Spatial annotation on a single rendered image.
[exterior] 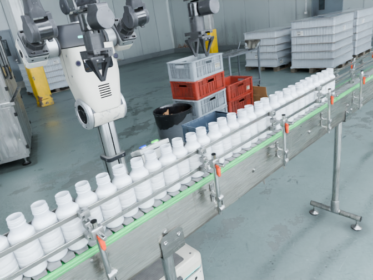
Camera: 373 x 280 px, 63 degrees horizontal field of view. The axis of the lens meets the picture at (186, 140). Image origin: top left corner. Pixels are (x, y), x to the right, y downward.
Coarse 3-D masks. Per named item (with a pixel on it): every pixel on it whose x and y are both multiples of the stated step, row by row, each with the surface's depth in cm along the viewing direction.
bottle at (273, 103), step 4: (272, 96) 139; (276, 96) 139; (272, 100) 140; (276, 100) 140; (272, 104) 140; (276, 104) 140; (272, 108) 140; (276, 112) 140; (276, 116) 141; (276, 128) 143
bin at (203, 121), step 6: (210, 114) 202; (216, 114) 205; (222, 114) 201; (198, 120) 196; (204, 120) 199; (210, 120) 203; (216, 120) 207; (186, 126) 183; (192, 126) 193; (198, 126) 196; (204, 126) 200; (186, 132) 186; (264, 180) 160
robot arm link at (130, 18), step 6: (126, 0) 140; (132, 0) 137; (138, 0) 139; (126, 6) 138; (132, 6) 138; (138, 6) 140; (144, 6) 144; (126, 12) 140; (132, 12) 139; (126, 18) 142; (132, 18) 139; (126, 24) 144; (132, 24) 141
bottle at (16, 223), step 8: (8, 216) 73; (16, 216) 74; (8, 224) 72; (16, 224) 72; (24, 224) 73; (16, 232) 72; (24, 232) 73; (32, 232) 74; (8, 240) 72; (16, 240) 72; (24, 248) 73; (32, 248) 74; (40, 248) 76; (16, 256) 74; (24, 256) 73; (32, 256) 74; (40, 256) 76; (24, 264) 74; (40, 264) 76; (32, 272) 75; (40, 272) 76
